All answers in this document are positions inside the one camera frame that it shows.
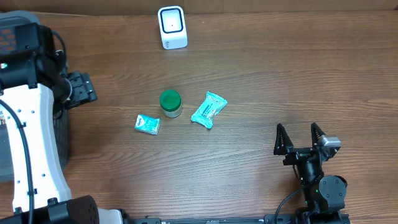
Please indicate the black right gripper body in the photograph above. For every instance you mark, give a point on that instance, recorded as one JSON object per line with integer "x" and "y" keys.
{"x": 296, "y": 155}

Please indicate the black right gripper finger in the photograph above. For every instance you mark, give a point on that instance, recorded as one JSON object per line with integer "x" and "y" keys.
{"x": 283, "y": 144}
{"x": 316, "y": 133}

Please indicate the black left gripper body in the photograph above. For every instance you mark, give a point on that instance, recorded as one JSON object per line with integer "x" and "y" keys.
{"x": 80, "y": 89}

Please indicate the teal tissue packet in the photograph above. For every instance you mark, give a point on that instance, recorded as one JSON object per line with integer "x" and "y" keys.
{"x": 147, "y": 124}

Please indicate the green wipes packet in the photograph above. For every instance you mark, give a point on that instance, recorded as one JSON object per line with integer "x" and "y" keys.
{"x": 206, "y": 112}

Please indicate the green lid jar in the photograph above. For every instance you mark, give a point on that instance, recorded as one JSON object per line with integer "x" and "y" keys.
{"x": 171, "y": 103}

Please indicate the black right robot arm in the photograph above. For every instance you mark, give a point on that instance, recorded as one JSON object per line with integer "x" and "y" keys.
{"x": 324, "y": 194}

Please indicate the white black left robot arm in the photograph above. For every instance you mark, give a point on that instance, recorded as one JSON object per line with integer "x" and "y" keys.
{"x": 36, "y": 85}

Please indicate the grey plastic basket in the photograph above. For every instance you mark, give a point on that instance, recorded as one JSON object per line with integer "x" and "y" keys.
{"x": 61, "y": 125}

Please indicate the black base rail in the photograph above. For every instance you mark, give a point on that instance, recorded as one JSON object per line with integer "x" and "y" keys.
{"x": 120, "y": 216}

